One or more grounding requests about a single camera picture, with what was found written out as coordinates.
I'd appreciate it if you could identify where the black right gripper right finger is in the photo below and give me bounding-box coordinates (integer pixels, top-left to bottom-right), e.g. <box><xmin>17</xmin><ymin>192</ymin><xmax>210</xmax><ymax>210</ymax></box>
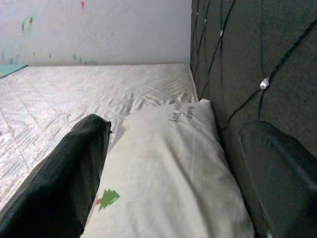
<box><xmin>238</xmin><ymin>120</ymin><xmax>317</xmax><ymax>238</ymax></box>

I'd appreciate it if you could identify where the white quilted mattress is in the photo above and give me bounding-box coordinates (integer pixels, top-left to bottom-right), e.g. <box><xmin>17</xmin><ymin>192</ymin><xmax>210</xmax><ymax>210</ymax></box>
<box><xmin>0</xmin><ymin>63</ymin><xmax>199</xmax><ymax>212</ymax></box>

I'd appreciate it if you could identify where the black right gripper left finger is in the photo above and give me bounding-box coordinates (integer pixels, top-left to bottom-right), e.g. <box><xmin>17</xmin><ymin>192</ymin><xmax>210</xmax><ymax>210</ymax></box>
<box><xmin>0</xmin><ymin>114</ymin><xmax>112</xmax><ymax>238</ymax></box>

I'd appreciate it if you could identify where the black tufted headboard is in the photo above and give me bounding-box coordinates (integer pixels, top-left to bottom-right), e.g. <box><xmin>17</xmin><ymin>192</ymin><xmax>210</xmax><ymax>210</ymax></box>
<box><xmin>190</xmin><ymin>0</ymin><xmax>317</xmax><ymax>238</ymax></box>

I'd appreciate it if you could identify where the teal blanket with dotted shapes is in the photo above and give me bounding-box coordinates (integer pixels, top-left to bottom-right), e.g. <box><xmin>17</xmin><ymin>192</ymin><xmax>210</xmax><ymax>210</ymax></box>
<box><xmin>0</xmin><ymin>63</ymin><xmax>28</xmax><ymax>80</ymax></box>

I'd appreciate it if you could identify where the white pillow with green tree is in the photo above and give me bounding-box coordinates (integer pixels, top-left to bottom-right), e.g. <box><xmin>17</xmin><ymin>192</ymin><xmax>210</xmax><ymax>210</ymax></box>
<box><xmin>82</xmin><ymin>98</ymin><xmax>256</xmax><ymax>238</ymax></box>

